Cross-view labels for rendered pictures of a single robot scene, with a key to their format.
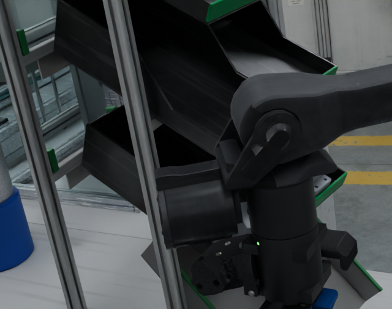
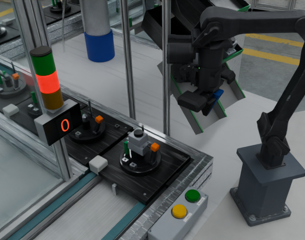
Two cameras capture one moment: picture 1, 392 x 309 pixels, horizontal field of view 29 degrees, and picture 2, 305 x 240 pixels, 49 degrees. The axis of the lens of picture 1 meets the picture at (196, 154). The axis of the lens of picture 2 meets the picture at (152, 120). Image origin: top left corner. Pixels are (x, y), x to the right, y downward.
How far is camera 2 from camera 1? 0.17 m
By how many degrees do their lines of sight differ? 16
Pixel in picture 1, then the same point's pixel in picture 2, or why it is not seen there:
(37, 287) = (114, 71)
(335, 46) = not seen: outside the picture
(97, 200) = (143, 41)
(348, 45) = not seen: outside the picture
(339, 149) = (250, 39)
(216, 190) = (188, 46)
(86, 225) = (136, 50)
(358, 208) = (251, 66)
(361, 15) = not seen: outside the picture
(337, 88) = (239, 17)
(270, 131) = (211, 28)
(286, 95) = (220, 16)
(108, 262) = (143, 66)
